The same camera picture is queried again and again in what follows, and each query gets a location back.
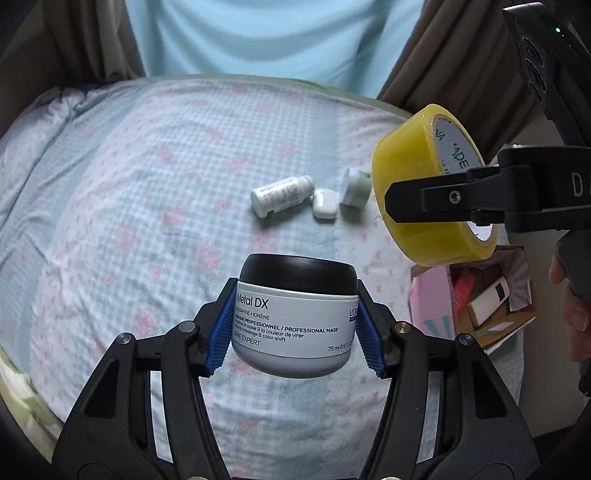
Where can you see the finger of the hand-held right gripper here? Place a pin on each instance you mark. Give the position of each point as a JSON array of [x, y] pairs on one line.
[[429, 198]]

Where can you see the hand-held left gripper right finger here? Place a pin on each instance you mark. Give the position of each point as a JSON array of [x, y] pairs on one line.
[[369, 334]]

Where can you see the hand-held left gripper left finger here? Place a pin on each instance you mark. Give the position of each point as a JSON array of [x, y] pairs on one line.
[[220, 330]]

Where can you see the yellow tape roll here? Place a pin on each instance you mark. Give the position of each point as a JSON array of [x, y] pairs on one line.
[[411, 152]]

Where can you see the grey jar with black lid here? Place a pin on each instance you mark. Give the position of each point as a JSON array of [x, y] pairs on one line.
[[295, 318]]

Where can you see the person's right hand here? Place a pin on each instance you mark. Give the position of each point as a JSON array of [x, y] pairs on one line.
[[579, 314]]

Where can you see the cardboard box with pink flaps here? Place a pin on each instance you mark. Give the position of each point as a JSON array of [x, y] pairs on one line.
[[429, 300]]

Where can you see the green and white jar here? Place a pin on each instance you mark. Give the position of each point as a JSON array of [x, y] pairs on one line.
[[354, 187]]

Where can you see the red packet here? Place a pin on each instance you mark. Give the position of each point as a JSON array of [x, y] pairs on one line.
[[461, 284]]

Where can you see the white earbuds case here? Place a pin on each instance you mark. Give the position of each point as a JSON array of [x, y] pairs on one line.
[[323, 203]]

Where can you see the white tube with black label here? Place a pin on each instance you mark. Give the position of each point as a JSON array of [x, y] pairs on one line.
[[487, 300]]

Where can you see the white bottle with green label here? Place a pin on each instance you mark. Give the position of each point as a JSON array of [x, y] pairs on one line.
[[281, 196]]

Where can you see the blue checkered bed sheet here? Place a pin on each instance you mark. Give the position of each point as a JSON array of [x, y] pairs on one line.
[[138, 207]]

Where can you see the brown curtain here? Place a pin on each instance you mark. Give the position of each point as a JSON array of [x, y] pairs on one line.
[[115, 37], [448, 50]]

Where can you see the green patterned cloth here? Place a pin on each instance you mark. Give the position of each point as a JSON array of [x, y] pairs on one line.
[[23, 406]]

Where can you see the light blue curtain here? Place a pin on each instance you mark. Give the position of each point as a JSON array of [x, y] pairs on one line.
[[258, 41]]

